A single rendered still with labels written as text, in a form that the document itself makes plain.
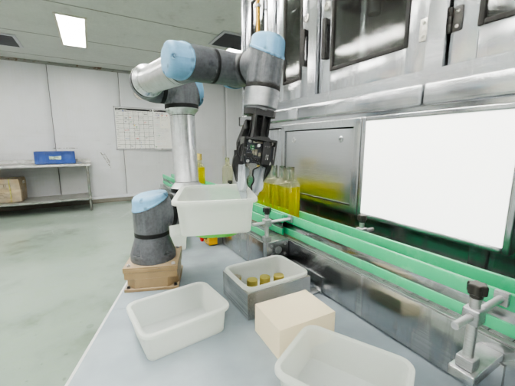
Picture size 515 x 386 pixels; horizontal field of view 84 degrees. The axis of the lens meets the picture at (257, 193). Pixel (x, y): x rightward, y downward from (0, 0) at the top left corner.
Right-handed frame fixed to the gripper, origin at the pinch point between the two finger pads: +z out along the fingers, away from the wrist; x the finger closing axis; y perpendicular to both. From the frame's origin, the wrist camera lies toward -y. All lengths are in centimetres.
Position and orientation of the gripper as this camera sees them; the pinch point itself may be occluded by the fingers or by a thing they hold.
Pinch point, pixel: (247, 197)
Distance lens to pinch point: 67.7
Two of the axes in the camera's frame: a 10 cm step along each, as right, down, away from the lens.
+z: -1.3, 9.8, 1.5
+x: 9.7, 0.9, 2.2
